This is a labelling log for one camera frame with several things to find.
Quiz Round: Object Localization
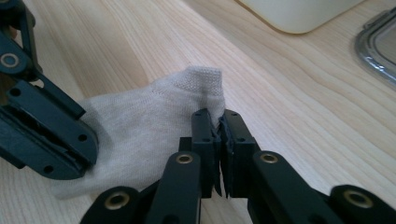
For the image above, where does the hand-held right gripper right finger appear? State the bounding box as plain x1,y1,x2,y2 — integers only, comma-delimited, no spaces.
218,108,262,200

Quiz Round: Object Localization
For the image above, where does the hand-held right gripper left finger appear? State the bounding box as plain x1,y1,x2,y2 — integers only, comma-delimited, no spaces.
178,107,223,200

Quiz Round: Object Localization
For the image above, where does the beige sock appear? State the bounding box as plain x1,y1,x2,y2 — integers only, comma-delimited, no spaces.
50,65,226,201

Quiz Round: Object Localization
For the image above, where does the white divided storage box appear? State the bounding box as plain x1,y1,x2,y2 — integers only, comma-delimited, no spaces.
237,0,366,35

